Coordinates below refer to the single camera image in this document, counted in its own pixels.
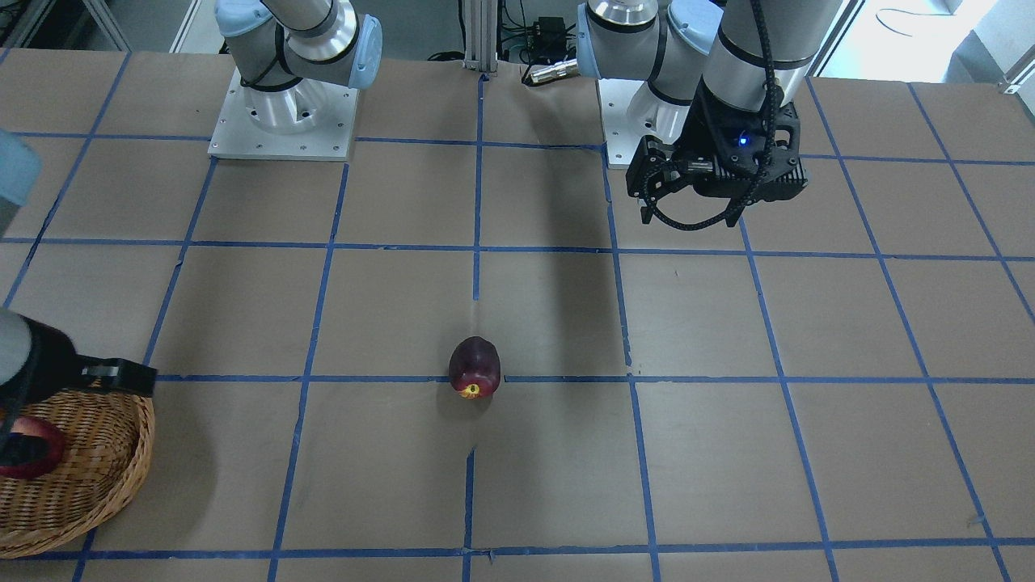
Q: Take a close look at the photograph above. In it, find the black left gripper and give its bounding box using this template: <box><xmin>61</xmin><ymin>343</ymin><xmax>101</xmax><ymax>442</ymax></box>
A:
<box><xmin>626</xmin><ymin>84</ymin><xmax>800</xmax><ymax>227</ymax></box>

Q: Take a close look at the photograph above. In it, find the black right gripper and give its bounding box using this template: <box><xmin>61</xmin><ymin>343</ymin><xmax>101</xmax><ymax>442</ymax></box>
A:
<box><xmin>1</xmin><ymin>317</ymin><xmax>158</xmax><ymax>478</ymax></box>

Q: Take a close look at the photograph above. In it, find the red yellow apple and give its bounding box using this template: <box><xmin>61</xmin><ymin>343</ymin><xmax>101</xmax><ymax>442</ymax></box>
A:
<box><xmin>1</xmin><ymin>416</ymin><xmax>66</xmax><ymax>481</ymax></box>

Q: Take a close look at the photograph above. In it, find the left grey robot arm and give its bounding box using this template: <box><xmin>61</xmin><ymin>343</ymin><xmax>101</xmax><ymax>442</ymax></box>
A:
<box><xmin>576</xmin><ymin>1</ymin><xmax>839</xmax><ymax>231</ymax></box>

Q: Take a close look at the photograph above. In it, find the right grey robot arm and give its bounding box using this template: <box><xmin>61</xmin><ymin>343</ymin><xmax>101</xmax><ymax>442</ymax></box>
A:
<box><xmin>1</xmin><ymin>1</ymin><xmax>383</xmax><ymax>481</ymax></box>

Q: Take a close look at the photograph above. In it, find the woven wicker basket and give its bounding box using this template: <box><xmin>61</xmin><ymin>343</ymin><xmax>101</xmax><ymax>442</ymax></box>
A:
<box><xmin>1</xmin><ymin>391</ymin><xmax>157</xmax><ymax>559</ymax></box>

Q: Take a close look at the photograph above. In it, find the dark red apple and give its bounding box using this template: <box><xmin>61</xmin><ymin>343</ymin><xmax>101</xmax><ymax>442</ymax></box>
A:
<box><xmin>447</xmin><ymin>336</ymin><xmax>502</xmax><ymax>400</ymax></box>

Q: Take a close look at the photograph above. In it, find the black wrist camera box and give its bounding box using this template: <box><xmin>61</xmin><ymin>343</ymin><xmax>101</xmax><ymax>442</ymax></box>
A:
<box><xmin>692</xmin><ymin>140</ymin><xmax>812</xmax><ymax>202</ymax></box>

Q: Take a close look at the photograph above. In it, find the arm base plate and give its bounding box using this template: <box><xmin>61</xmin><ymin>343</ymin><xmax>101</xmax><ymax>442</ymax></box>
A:
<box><xmin>208</xmin><ymin>71</ymin><xmax>360</xmax><ymax>162</ymax></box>
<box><xmin>598</xmin><ymin>78</ymin><xmax>689</xmax><ymax>170</ymax></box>

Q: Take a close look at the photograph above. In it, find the aluminium frame post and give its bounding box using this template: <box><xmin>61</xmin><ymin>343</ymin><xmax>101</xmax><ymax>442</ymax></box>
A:
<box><xmin>461</xmin><ymin>1</ymin><xmax>500</xmax><ymax>77</ymax></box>

